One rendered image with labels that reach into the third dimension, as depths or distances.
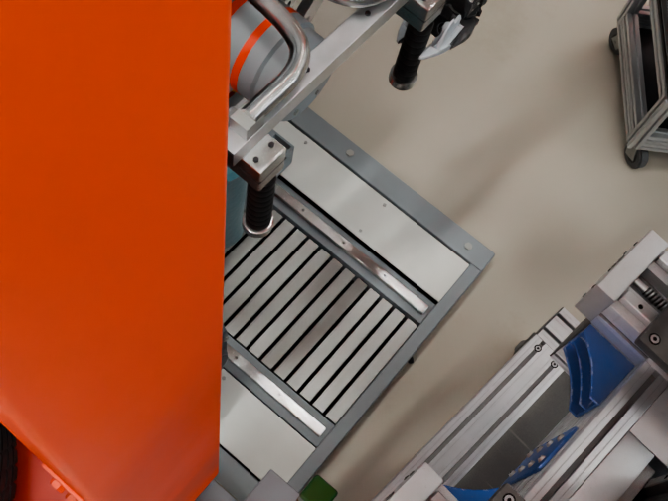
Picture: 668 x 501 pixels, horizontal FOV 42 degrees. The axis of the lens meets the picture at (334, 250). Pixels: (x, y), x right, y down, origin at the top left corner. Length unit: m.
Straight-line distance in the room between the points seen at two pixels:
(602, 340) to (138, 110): 1.11
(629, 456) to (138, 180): 1.01
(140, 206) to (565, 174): 1.97
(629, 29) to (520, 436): 1.13
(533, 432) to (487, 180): 0.71
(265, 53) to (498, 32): 1.37
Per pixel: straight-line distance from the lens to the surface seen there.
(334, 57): 1.11
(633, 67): 2.36
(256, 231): 1.22
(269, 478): 1.44
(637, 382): 1.32
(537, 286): 2.14
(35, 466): 1.66
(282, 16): 1.10
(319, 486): 1.23
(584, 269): 2.21
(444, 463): 1.72
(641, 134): 2.24
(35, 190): 0.32
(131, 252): 0.42
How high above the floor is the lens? 1.87
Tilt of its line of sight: 66 degrees down
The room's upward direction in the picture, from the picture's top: 18 degrees clockwise
